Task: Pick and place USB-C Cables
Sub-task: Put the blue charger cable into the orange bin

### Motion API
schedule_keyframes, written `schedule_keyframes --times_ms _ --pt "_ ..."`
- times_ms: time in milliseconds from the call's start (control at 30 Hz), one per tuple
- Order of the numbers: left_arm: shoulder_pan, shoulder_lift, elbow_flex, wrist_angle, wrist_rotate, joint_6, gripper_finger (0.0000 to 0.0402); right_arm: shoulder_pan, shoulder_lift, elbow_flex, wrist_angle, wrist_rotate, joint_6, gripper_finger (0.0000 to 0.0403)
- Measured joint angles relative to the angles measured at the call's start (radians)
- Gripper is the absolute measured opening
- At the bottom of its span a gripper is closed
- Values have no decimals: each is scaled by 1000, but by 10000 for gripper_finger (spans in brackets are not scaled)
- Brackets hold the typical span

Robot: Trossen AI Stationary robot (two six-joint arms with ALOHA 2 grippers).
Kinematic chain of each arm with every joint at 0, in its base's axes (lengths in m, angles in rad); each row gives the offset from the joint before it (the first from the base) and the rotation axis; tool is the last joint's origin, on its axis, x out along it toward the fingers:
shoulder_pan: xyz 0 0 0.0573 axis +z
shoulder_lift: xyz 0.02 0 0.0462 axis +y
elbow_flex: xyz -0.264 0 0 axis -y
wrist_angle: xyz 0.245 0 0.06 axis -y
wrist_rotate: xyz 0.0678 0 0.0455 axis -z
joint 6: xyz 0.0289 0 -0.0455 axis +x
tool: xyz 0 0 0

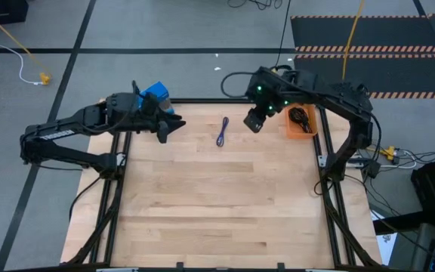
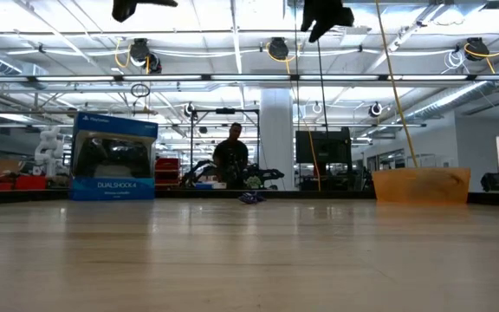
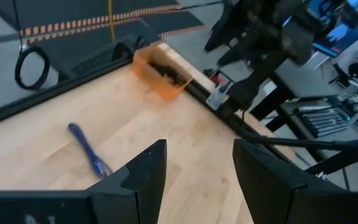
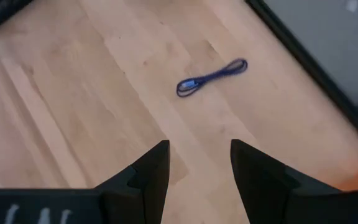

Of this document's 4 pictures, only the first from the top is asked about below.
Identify black hazard striped mat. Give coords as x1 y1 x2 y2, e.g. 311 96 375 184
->
291 14 435 100

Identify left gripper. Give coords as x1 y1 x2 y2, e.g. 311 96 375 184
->
137 108 187 145

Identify black floor cables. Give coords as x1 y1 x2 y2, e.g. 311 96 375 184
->
227 0 283 11

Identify black power adapter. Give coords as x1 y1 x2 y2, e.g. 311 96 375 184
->
362 160 381 179

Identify white floor cable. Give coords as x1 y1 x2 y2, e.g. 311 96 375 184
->
0 0 42 86

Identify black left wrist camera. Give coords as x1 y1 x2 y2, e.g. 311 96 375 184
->
141 91 161 116

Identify yellow power plug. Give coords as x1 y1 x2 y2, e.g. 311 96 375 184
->
381 146 396 162

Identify purple braided USB-C cable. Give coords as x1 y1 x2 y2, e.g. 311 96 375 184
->
215 116 230 148

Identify white paper sheet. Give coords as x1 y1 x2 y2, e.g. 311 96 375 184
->
370 210 399 266

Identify black aluminium table frame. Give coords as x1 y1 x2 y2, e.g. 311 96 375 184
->
60 97 384 272

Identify thick black cable bundle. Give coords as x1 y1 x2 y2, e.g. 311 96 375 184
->
288 107 309 128

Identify blue DualShock controller box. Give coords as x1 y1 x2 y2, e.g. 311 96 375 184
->
137 81 175 115

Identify black hanging cable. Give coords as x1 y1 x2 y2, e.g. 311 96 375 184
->
273 0 292 69

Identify yellow hanging cord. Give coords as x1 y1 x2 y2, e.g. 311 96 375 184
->
341 0 366 81

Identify yellow cord with connector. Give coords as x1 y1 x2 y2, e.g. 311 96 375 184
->
0 3 51 85

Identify orange plastic bin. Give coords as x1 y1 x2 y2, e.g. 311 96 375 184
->
284 103 319 141

